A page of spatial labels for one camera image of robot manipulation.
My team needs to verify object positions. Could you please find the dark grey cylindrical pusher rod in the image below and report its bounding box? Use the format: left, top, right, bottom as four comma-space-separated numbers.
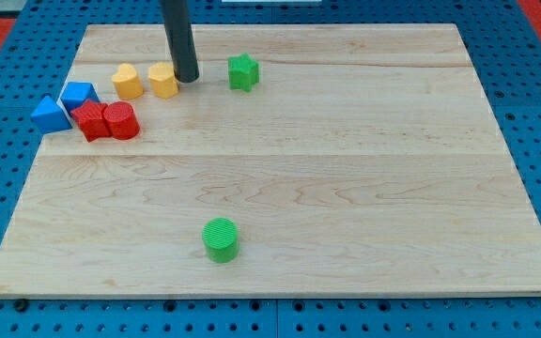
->
160, 0, 199, 84

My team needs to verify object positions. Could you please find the green star block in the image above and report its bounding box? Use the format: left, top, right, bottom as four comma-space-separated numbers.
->
227, 54, 259, 92

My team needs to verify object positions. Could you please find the yellow hexagon block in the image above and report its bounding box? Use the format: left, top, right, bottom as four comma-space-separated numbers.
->
147, 62, 179, 99

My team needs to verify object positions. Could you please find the red star block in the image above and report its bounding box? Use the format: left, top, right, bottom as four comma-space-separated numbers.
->
70, 99, 112, 142

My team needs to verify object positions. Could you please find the yellow heart block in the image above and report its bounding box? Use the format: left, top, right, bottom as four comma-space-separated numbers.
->
111, 63, 144, 100

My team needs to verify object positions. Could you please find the red cylinder block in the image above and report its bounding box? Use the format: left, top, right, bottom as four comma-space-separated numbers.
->
103, 101, 140, 140

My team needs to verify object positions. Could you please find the blue cube block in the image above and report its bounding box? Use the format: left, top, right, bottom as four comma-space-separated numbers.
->
60, 82, 100, 113

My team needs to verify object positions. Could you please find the blue triangle block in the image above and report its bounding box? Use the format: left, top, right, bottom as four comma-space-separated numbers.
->
30, 96, 72, 134

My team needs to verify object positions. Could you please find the green cylinder block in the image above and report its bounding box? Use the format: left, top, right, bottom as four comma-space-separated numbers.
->
202, 218, 240, 263

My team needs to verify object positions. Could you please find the light wooden board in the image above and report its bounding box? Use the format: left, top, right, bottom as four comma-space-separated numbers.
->
0, 23, 541, 300

